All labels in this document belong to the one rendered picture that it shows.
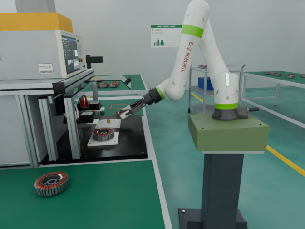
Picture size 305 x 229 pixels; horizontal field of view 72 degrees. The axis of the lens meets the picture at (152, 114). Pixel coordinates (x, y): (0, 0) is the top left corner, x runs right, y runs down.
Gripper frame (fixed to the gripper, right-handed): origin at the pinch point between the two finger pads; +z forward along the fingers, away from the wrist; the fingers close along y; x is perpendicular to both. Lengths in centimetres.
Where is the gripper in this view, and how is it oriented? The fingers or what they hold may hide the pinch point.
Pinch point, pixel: (123, 112)
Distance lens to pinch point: 137.1
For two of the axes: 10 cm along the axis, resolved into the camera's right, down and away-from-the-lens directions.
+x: 4.7, 8.3, 3.0
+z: -8.7, 4.8, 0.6
